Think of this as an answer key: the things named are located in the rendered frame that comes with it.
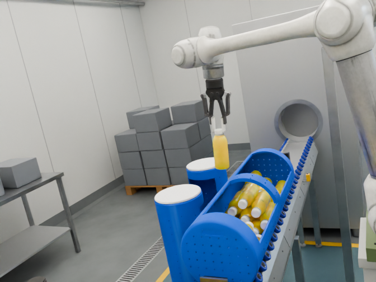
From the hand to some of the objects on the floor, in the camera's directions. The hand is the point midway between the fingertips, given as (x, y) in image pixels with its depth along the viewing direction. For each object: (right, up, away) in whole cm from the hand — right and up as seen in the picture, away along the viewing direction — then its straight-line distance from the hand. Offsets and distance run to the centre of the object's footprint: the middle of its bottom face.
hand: (218, 124), depth 161 cm
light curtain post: (+104, -112, +102) cm, 183 cm away
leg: (+63, -126, +74) cm, 159 cm away
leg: (+102, -100, +160) cm, 214 cm away
